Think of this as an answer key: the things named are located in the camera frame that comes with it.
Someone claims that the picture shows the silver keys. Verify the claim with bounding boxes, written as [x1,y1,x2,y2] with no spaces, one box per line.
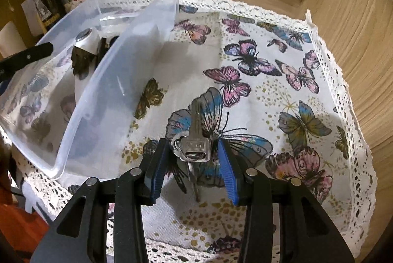
[171,99,211,202]

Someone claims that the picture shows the clear plastic storage bin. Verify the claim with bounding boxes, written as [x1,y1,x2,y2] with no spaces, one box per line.
[1,0,179,179]

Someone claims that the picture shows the black small microphone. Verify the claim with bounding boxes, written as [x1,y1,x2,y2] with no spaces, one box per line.
[70,46,96,80]

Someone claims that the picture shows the cream cylindrical candle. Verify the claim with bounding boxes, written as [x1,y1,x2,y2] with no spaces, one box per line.
[0,21,26,58]

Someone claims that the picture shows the butterfly print lace cloth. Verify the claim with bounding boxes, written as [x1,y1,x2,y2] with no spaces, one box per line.
[17,0,376,256]

